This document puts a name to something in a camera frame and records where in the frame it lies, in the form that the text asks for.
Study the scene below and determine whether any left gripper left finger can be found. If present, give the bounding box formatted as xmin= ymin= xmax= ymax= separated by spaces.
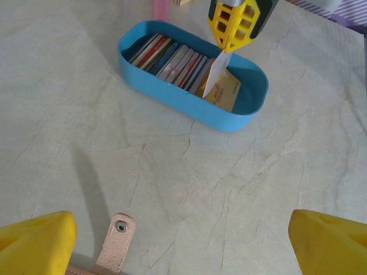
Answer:
xmin=0 ymin=210 xmax=78 ymax=275

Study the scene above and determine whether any blue oval tray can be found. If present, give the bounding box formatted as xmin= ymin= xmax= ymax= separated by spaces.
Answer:
xmin=117 ymin=19 xmax=270 ymax=133

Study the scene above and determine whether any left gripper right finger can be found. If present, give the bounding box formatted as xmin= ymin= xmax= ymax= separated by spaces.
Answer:
xmin=288 ymin=209 xmax=367 ymax=275

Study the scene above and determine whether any pink toy microphone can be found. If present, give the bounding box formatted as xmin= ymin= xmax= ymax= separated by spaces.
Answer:
xmin=153 ymin=0 xmax=173 ymax=21

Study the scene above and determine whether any white blossom VIP card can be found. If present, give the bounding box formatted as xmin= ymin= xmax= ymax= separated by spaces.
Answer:
xmin=202 ymin=50 xmax=232 ymax=98

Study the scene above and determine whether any gold plastic card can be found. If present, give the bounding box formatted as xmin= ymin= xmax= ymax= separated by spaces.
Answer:
xmin=199 ymin=68 xmax=241 ymax=113

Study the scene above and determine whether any row of upright cards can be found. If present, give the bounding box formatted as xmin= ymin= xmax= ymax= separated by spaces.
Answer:
xmin=128 ymin=33 xmax=214 ymax=95

